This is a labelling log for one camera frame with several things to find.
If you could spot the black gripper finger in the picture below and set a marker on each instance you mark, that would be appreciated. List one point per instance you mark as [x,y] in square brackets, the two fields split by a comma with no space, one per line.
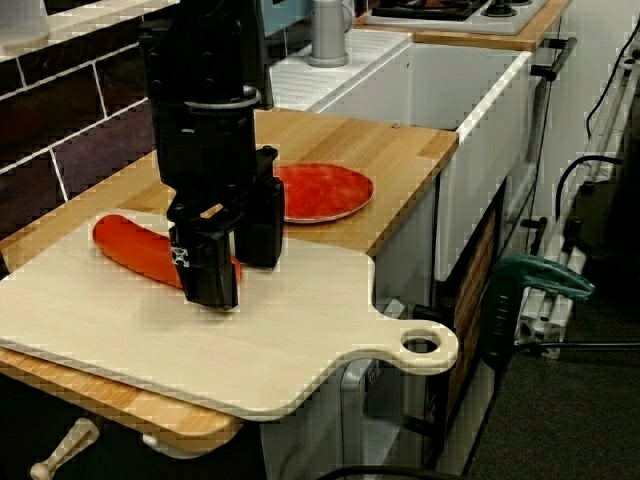
[260,225]
[210,280]

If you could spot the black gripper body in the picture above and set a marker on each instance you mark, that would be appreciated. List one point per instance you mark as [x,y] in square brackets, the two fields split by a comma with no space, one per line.
[205,150]

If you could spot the long red pepper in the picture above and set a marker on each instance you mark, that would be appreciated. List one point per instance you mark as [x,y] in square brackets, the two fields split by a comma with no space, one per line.
[130,245]

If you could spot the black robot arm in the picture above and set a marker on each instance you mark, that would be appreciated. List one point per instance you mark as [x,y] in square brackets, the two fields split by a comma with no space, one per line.
[200,50]

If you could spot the red round plate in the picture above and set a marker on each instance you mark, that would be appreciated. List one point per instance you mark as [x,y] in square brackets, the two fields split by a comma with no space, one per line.
[325,190]

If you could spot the light wooden cutting board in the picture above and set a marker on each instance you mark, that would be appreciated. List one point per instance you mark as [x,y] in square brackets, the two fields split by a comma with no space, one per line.
[300,325]

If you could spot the grey toy faucet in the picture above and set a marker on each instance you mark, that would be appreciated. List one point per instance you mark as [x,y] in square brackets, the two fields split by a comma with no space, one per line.
[327,30]

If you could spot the grey toy ice dispenser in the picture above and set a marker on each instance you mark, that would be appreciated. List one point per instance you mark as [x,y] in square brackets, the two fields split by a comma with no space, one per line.
[357,400]

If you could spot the brown slatted door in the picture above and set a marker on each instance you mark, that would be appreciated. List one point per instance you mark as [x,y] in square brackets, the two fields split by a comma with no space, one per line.
[470,310]

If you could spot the white toy sink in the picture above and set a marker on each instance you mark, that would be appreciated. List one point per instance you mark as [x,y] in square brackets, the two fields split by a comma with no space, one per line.
[450,85]

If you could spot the black stove burner grate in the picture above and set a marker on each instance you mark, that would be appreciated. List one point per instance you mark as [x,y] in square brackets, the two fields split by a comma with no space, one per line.
[450,11]

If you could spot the grey toy stove top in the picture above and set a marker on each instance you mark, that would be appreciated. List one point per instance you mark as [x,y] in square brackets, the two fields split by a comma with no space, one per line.
[500,25]

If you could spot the white metal stand frame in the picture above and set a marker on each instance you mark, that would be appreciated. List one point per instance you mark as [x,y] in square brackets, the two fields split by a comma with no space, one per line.
[545,310]

